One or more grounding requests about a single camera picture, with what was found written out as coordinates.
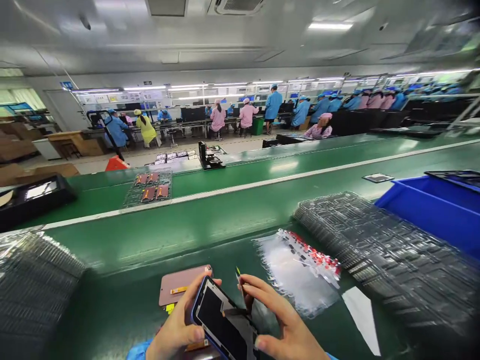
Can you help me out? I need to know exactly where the person's right hand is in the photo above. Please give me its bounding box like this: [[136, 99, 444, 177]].
[[238, 274, 332, 360]]

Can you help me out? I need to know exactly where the person's left hand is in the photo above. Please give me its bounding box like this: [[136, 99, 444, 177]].
[[145, 277, 223, 360]]

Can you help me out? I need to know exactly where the blue-framed phone with black screen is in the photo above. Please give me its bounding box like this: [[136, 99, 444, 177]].
[[191, 275, 260, 360]]

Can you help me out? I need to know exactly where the thin dark strip yellow tip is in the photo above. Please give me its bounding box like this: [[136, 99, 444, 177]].
[[234, 265, 251, 312]]

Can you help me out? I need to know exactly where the pink phone screen panel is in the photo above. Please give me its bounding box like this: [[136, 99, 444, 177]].
[[158, 264, 214, 308]]

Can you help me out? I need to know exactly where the pile of clear red-tabbed films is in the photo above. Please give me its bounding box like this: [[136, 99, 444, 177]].
[[253, 227, 343, 320]]

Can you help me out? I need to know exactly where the white paper strip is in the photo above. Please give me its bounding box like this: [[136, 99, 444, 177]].
[[340, 286, 382, 357]]

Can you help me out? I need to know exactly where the long stack of clear trays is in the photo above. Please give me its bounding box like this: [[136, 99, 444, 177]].
[[291, 190, 480, 340]]

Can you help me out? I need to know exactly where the clear tray with copper panels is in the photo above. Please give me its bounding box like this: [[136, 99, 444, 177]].
[[119, 169, 174, 215]]

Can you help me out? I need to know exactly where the short stack of clear trays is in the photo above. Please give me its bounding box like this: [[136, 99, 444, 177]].
[[0, 230, 88, 360]]

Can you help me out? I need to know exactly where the green conveyor belt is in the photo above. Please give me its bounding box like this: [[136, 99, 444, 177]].
[[0, 131, 480, 230]]

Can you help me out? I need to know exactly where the pile of trays on floor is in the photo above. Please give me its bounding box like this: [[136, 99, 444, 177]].
[[153, 149, 200, 167]]

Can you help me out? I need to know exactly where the black press fixture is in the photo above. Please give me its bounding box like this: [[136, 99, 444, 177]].
[[197, 140, 227, 172]]

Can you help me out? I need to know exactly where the small black screen panel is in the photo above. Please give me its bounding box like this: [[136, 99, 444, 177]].
[[361, 172, 395, 185]]

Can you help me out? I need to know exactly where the black tray with screen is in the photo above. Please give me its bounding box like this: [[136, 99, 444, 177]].
[[0, 172, 79, 234]]

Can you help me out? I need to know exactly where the blue plastic bin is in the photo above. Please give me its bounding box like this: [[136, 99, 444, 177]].
[[374, 173, 480, 260]]

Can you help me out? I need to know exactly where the wooden desk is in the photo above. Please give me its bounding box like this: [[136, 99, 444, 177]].
[[46, 130, 107, 158]]

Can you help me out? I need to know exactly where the black tray on bin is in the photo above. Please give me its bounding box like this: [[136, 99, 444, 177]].
[[423, 169, 480, 194]]

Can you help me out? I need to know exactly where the stack of cardboard boxes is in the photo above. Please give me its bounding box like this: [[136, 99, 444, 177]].
[[0, 119, 47, 163]]

